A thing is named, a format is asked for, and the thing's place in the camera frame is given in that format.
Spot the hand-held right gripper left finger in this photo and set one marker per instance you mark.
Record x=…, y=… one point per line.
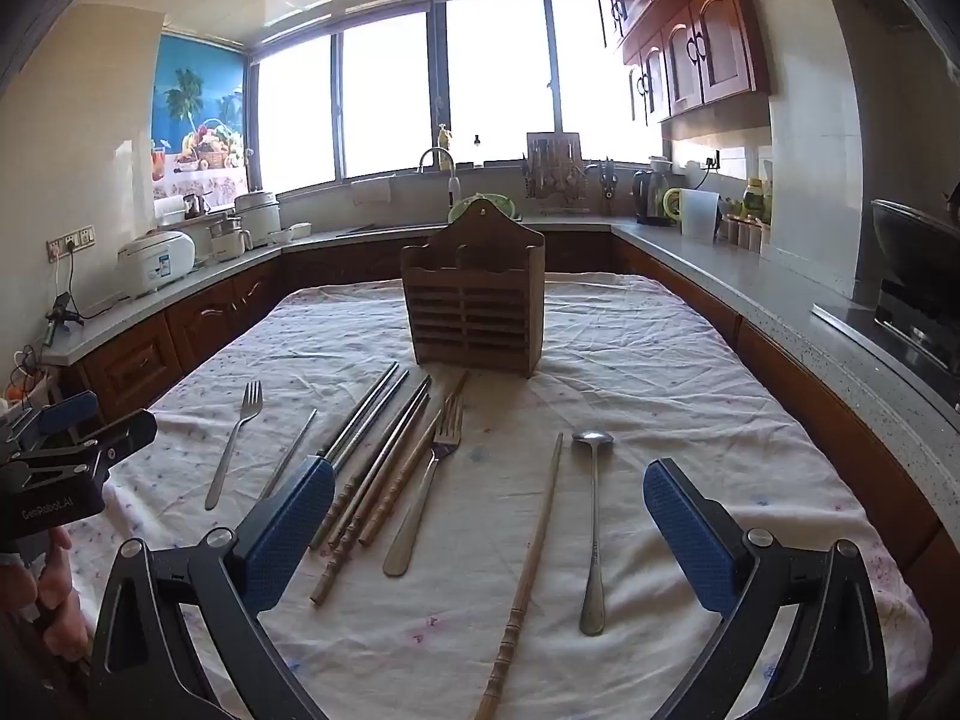
x=289, y=532

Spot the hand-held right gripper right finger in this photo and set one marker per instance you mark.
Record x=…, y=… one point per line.
x=690, y=540

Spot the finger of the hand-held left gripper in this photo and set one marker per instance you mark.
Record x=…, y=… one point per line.
x=69, y=412
x=124, y=431

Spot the wooden chopstick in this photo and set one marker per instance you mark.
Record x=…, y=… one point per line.
x=352, y=540
x=409, y=469
x=529, y=570
x=367, y=502

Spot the metal chopstick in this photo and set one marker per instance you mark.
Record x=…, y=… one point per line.
x=291, y=451
x=360, y=406
x=390, y=435
x=371, y=416

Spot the steel fork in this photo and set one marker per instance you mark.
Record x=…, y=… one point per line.
x=416, y=510
x=234, y=442

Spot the wooden utensil holder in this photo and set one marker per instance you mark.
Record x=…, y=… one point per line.
x=472, y=315

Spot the person's left hand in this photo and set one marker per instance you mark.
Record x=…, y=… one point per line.
x=54, y=585

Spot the wooden base cabinets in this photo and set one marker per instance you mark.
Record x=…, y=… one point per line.
x=135, y=367

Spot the white rice cooker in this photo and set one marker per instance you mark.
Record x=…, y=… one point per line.
x=154, y=262

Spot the white floral tablecloth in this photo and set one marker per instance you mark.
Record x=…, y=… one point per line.
x=637, y=360

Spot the small white kitchen appliance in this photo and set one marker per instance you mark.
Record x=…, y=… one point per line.
x=229, y=238

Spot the small steel kettle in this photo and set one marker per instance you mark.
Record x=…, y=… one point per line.
x=196, y=205

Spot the white electric pot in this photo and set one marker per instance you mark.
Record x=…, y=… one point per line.
x=257, y=217

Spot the grey kitchen countertop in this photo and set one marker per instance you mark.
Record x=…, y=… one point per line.
x=787, y=277

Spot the black gas stove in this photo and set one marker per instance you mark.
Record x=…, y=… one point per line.
x=907, y=330

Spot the row of seasoning jars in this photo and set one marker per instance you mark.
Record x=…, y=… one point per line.
x=742, y=234

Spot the translucent white jug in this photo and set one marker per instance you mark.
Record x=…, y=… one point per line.
x=700, y=214

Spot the dark electric kettle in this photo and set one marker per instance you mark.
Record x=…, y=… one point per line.
x=651, y=199

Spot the white dish cloth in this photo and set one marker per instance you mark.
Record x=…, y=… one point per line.
x=372, y=191

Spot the condiment bottles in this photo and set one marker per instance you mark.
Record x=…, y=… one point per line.
x=756, y=199

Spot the hanging kitchen scissors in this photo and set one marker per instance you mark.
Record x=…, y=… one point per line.
x=609, y=184

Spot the dark wok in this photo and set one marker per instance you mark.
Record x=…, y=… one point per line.
x=915, y=247

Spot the green colander with vegetables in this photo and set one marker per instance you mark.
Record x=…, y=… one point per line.
x=480, y=206

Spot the steel sink faucet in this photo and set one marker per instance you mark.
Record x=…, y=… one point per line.
x=452, y=180

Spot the countertop knife rack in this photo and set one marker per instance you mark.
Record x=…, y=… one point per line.
x=553, y=161

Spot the yellow soap bottle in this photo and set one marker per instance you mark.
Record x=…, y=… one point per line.
x=446, y=139

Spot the large kitchen window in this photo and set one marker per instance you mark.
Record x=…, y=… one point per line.
x=495, y=90

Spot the wall power outlet strip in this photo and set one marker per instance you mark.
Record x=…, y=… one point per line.
x=71, y=241

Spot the tropical fruit wall poster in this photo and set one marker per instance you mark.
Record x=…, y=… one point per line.
x=199, y=112

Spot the wall socket with plug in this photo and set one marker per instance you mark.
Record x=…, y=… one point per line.
x=711, y=160

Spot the wooden wall cabinets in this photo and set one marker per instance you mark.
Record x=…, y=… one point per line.
x=705, y=45

